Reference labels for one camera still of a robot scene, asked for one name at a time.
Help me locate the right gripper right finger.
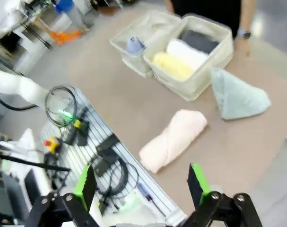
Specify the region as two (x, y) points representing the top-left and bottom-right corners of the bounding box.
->
(183, 162), (263, 227)

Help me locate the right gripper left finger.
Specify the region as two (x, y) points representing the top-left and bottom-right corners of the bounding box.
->
(25, 164), (97, 227)

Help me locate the yellow towel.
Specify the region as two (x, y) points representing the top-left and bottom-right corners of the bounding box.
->
(152, 51), (195, 80)

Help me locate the white towel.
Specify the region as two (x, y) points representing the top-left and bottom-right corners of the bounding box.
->
(166, 38), (209, 71)

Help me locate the grey towel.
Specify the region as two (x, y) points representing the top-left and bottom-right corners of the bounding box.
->
(180, 29), (220, 55)

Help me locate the lavender cone-folded towel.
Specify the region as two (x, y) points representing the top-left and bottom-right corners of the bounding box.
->
(126, 36), (145, 56)

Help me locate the person's right forearm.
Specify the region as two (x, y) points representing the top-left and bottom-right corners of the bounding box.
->
(164, 0), (176, 14)

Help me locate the person's left forearm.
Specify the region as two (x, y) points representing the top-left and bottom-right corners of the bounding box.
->
(237, 0), (257, 33)

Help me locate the person's left hand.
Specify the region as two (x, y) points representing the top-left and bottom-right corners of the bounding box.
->
(234, 36), (252, 57)

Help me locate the pink rolled towel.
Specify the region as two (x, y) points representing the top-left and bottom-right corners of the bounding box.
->
(139, 109), (208, 174)

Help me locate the blue and red screwdriver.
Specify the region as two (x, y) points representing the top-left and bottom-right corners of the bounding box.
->
(137, 182), (154, 202)

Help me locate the yellow emergency stop button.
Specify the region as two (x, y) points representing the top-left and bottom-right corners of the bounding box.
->
(43, 135), (61, 155)

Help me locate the grooved aluminium mounting plate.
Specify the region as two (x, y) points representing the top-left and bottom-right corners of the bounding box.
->
(41, 89), (187, 221)

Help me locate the black stand bar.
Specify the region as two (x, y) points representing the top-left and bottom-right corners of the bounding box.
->
(0, 153), (71, 173)

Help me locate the mint green triangle-folded towel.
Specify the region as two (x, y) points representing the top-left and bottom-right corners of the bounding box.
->
(210, 67), (272, 122)

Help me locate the cream fabric storage bin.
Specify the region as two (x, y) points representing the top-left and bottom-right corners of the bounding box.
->
(143, 14), (235, 102)
(109, 11), (182, 78)

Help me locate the orange floor object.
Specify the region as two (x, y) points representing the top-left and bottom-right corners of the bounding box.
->
(49, 30), (82, 45)

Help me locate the blue wrist watch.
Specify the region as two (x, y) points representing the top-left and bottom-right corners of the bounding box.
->
(237, 27), (252, 39)

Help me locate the person in black polo shirt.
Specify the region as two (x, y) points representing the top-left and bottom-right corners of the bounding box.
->
(170, 0), (242, 39)

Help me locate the thick black cable loop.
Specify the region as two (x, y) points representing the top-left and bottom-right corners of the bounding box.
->
(90, 153), (139, 197)

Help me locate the thin black cable coil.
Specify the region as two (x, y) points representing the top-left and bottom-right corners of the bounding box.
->
(44, 84), (78, 129)

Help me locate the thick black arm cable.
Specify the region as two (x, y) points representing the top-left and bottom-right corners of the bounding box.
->
(0, 91), (39, 112)

